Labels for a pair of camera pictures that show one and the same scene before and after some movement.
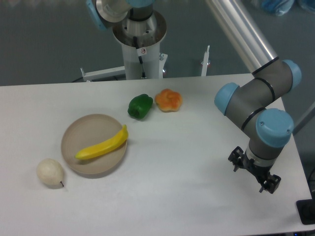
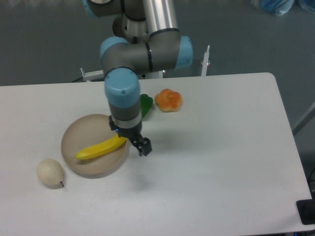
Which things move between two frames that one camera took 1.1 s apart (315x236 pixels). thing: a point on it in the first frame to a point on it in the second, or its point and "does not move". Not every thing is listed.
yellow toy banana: x=118 y=140 does not move
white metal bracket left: x=116 y=71 does not move
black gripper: x=239 y=160 to x=133 y=134
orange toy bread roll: x=168 y=101 does not move
